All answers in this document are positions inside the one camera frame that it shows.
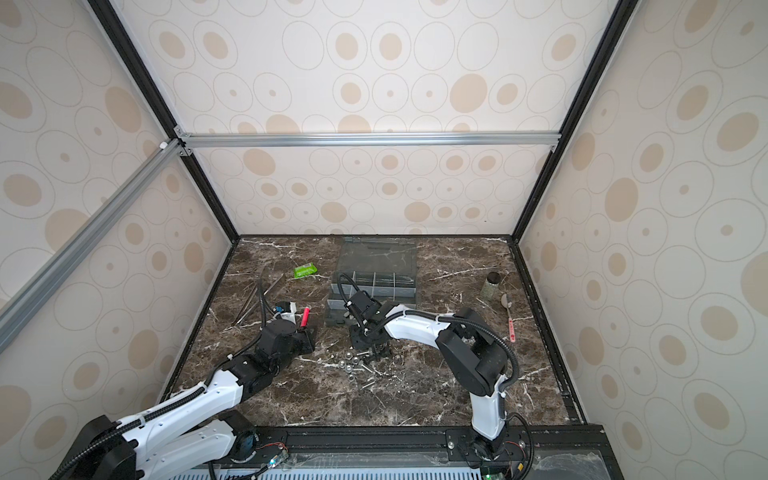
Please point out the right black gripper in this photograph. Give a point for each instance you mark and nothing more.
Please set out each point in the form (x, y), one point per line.
(356, 343)

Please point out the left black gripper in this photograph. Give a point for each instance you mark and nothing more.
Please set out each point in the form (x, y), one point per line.
(307, 340)

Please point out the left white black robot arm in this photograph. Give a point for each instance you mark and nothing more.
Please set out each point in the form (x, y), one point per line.
(192, 408)

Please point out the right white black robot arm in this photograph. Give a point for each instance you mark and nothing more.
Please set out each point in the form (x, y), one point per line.
(479, 359)

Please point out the pile of screws and nuts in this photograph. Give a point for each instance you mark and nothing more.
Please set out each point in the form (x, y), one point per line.
(367, 371)

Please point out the pink marker pen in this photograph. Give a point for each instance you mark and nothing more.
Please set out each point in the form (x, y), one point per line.
(305, 316)

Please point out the metal tongs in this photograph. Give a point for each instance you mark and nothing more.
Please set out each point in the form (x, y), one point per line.
(251, 301)

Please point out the grey compartment organizer box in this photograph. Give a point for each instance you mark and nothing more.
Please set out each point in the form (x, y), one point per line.
(386, 268)

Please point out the green snack packet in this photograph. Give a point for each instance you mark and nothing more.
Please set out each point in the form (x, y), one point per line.
(305, 270)

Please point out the small spice jar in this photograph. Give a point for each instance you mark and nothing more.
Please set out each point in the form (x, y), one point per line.
(490, 290)

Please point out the pink handled spoon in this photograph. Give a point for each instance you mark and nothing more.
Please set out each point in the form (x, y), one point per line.
(507, 304)

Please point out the horizontal aluminium frame bar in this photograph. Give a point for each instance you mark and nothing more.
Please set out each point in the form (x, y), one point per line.
(384, 139)

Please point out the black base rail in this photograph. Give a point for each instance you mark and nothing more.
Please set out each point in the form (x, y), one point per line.
(264, 443)

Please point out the diagonal aluminium frame bar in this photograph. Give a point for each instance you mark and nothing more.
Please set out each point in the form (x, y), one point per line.
(38, 290)

